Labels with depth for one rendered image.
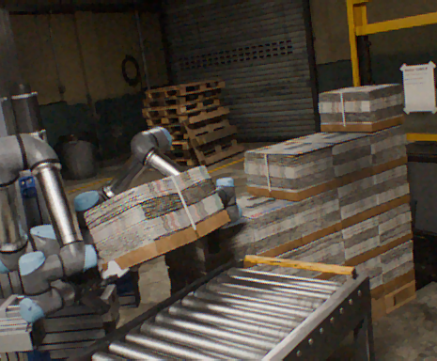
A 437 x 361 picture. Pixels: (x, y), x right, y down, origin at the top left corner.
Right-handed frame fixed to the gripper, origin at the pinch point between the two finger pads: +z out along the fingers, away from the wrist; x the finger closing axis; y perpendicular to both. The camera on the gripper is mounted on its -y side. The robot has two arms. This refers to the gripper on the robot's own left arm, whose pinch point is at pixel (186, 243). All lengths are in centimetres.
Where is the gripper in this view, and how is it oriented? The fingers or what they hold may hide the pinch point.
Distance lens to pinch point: 209.0
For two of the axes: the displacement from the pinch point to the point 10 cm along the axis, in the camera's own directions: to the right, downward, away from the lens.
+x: 6.8, -3.3, -6.5
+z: -6.0, 2.5, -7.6
